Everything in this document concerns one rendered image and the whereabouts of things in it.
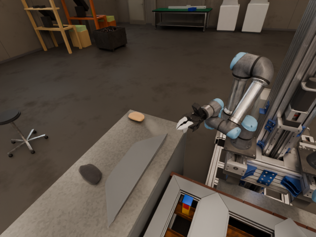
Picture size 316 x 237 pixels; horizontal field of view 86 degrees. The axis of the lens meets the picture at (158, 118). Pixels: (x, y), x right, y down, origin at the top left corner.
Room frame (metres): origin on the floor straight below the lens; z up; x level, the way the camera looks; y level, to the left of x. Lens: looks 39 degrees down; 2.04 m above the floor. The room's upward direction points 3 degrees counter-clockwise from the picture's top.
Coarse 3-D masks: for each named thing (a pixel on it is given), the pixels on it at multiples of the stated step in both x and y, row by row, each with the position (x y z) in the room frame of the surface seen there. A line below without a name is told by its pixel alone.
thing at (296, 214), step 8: (224, 184) 0.73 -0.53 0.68; (232, 184) 0.72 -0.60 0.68; (232, 192) 0.66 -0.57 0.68; (240, 192) 0.65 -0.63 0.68; (248, 192) 0.65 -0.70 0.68; (256, 192) 0.64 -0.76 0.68; (248, 200) 0.59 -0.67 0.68; (256, 200) 0.58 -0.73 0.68; (264, 200) 0.58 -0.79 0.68; (272, 200) 0.58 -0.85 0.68; (264, 208) 0.52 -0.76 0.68; (272, 208) 0.52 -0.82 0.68; (280, 208) 0.52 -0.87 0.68; (288, 208) 0.51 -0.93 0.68; (296, 208) 0.51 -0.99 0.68; (288, 216) 0.46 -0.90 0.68; (296, 216) 0.46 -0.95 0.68; (304, 216) 0.45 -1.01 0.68; (312, 216) 0.45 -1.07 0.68; (304, 224) 0.40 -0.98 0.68; (312, 224) 0.40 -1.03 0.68
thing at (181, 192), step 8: (184, 192) 0.59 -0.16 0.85; (176, 200) 0.54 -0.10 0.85; (200, 200) 0.53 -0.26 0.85; (232, 216) 0.43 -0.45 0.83; (240, 216) 0.42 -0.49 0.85; (168, 224) 0.40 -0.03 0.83; (192, 224) 0.39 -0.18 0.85; (248, 224) 0.38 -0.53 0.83; (256, 224) 0.37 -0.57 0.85; (264, 232) 0.33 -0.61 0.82; (272, 232) 0.32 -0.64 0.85
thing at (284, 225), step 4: (284, 220) 0.38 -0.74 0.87; (276, 224) 0.36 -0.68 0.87; (280, 224) 0.35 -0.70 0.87; (284, 224) 0.35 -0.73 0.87; (288, 224) 0.35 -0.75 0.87; (292, 224) 0.35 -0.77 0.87; (284, 228) 0.33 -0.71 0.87; (288, 228) 0.33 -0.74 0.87; (292, 228) 0.33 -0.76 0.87; (296, 228) 0.33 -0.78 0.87; (292, 232) 0.31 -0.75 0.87; (296, 232) 0.31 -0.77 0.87; (300, 232) 0.31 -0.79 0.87; (300, 236) 0.29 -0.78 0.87; (304, 236) 0.29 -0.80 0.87
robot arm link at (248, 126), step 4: (248, 116) 0.90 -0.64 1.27; (244, 120) 0.86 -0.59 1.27; (248, 120) 0.86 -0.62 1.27; (252, 120) 0.86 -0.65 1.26; (256, 120) 0.87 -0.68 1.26; (244, 124) 0.84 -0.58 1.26; (248, 124) 0.83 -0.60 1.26; (252, 124) 0.83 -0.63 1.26; (256, 124) 0.83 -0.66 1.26; (240, 128) 0.85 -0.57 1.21; (244, 128) 0.83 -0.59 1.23; (248, 128) 0.82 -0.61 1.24; (252, 128) 0.81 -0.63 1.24; (256, 128) 0.83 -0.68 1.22; (240, 132) 0.84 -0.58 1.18; (244, 132) 0.82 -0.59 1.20; (248, 132) 0.81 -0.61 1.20; (252, 132) 0.81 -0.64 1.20; (240, 136) 0.83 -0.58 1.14; (244, 136) 0.82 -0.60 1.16; (248, 136) 0.81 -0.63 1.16; (252, 136) 0.82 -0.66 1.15
